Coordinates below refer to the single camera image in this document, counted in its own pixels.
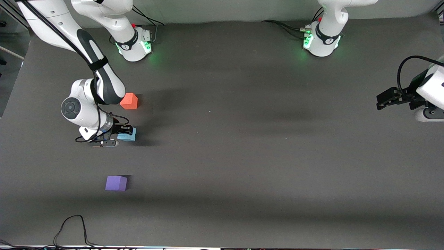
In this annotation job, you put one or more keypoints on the purple foam block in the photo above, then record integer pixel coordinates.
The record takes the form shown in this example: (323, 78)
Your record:
(116, 183)

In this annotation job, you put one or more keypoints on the light blue foam block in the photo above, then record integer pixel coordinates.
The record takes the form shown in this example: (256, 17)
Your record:
(129, 138)

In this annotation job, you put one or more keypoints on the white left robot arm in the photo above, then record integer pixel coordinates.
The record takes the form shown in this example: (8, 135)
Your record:
(326, 38)

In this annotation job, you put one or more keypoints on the orange foam block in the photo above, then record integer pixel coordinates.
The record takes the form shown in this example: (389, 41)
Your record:
(129, 101)

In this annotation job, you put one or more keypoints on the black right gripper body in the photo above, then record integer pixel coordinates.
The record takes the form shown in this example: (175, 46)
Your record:
(119, 130)

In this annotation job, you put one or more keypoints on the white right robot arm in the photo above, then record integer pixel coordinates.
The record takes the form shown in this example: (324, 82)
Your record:
(83, 111)

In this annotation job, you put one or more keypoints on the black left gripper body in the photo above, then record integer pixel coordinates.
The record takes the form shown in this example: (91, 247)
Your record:
(412, 96)

